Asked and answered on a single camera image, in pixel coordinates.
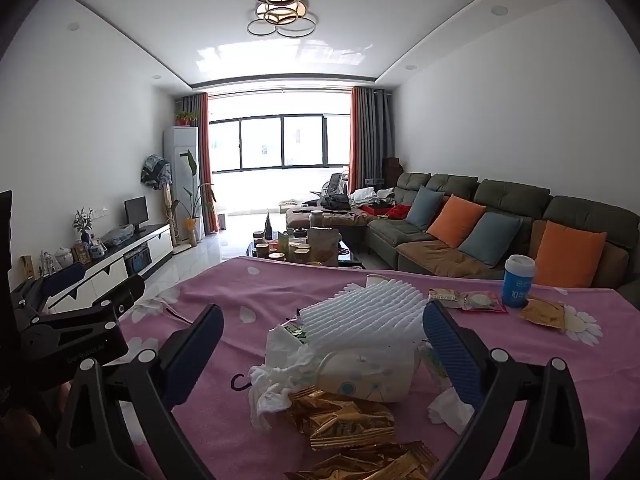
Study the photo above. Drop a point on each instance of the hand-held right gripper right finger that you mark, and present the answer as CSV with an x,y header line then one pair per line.
x,y
450,355

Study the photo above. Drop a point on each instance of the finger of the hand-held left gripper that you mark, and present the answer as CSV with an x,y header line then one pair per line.
x,y
65,274
120,295

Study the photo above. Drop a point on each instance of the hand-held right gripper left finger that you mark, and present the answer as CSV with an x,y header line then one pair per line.
x,y
195,355

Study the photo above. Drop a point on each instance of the dotted white paper cup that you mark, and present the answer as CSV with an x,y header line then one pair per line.
x,y
365,377

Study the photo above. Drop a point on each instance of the white foam fruit net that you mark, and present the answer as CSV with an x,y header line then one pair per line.
x,y
360,320

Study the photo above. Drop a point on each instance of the white ceramic jar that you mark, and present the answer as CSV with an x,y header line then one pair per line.
x,y
63,258

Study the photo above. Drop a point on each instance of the white black TV cabinet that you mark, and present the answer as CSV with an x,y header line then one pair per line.
x,y
110,270

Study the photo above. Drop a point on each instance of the tall yellow box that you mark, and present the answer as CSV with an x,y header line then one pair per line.
x,y
26,266

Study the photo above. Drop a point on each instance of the blue white porcelain jar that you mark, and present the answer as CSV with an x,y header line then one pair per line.
x,y
97,249

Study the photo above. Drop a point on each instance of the leafy sprig in vase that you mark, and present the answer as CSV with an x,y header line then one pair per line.
x,y
82,222

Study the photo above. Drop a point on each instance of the beige snack packet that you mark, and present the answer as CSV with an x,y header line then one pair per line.
x,y
445,297

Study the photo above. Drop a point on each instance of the red clear snack packet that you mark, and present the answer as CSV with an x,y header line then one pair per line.
x,y
482,302

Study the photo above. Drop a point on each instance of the blue patterned dish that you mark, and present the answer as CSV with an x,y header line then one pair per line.
x,y
118,233

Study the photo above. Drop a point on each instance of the black monitor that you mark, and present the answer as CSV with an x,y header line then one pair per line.
x,y
136,211

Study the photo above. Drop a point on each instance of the crumpled white tissue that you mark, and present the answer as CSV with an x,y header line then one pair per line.
x,y
280,380

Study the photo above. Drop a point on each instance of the blue cup with white lid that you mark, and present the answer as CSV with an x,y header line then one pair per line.
x,y
517,285

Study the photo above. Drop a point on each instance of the gold snack packet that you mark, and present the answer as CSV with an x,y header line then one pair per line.
x,y
542,312

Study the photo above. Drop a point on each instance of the small white paper cup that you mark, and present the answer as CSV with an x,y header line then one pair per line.
x,y
376,280

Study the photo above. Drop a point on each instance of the tall leafy plant yellow pot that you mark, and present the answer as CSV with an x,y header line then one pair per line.
x,y
191,195

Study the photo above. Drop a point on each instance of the blue cushion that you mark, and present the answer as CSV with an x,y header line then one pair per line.
x,y
425,207
490,237

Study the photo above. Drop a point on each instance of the gold foil wrapper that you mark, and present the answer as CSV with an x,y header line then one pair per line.
x,y
340,417
370,465

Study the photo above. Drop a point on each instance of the cloth covered standing fan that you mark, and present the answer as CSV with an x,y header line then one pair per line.
x,y
156,172

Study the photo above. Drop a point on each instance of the group of jars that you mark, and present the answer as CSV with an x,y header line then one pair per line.
x,y
280,250

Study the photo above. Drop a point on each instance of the orange cushion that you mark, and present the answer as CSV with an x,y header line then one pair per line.
x,y
567,255
457,220

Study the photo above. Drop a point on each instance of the white standing air conditioner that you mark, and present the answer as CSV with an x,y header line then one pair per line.
x,y
177,160

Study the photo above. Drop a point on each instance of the red cloth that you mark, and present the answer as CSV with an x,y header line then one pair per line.
x,y
395,210

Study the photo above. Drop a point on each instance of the orange grey curtain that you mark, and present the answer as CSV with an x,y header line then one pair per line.
x,y
365,140
204,160

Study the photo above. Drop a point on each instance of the brown paper bag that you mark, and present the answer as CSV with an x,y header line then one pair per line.
x,y
323,245

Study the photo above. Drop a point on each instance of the white clothes pile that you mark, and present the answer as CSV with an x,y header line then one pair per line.
x,y
372,194

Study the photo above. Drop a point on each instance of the brown ottoman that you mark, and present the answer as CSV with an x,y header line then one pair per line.
x,y
325,220

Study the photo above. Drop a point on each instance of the small green potted plant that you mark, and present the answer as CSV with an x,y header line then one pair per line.
x,y
185,117

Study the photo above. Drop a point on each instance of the black bag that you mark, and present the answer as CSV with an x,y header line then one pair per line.
x,y
336,202

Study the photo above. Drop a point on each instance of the green sectional sofa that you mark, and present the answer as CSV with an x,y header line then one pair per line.
x,y
575,210

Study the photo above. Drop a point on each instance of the dark brown box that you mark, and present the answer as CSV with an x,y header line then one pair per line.
x,y
392,167

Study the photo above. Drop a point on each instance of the white exercise machine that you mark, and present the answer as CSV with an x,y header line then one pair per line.
x,y
334,182

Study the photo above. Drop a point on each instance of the large window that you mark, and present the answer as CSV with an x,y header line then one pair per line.
x,y
280,142

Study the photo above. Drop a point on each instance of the wooden picture frame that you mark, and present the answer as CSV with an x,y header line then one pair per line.
x,y
81,254

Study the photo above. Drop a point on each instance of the white wall socket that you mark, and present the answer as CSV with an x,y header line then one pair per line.
x,y
100,213

